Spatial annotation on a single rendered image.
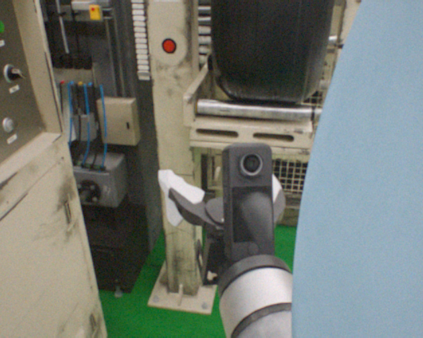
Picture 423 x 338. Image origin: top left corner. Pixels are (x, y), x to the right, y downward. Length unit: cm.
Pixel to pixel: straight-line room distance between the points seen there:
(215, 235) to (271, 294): 10
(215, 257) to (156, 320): 130
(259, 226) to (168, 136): 96
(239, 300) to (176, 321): 137
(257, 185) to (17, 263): 70
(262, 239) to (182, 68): 89
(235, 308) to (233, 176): 12
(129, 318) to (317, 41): 127
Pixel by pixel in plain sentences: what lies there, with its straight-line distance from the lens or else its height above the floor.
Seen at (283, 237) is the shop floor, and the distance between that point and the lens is 209.
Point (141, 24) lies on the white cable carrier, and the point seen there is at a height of 112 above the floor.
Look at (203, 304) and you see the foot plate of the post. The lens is 170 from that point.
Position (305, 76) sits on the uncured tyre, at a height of 104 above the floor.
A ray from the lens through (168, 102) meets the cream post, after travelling 126.
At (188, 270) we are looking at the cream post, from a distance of 165.
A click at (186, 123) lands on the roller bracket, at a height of 87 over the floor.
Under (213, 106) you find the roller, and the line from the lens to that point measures 115.
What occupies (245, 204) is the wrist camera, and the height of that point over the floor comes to 111.
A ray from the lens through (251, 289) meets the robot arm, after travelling 33.
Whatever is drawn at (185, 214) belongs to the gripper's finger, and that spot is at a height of 107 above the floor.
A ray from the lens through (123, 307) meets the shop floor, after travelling 177.
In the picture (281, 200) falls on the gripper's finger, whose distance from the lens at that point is 46.
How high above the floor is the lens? 132
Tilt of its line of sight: 30 degrees down
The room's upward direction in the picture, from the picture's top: straight up
